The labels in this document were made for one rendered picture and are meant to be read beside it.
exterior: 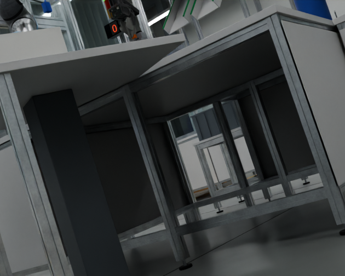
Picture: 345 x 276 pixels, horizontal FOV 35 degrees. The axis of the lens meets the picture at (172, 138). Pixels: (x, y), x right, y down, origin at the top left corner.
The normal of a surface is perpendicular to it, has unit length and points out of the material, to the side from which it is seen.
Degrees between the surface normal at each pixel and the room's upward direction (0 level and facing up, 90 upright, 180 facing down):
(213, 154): 90
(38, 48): 90
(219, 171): 90
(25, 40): 90
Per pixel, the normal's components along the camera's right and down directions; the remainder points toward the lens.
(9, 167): -0.53, 0.11
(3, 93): 0.46, -0.22
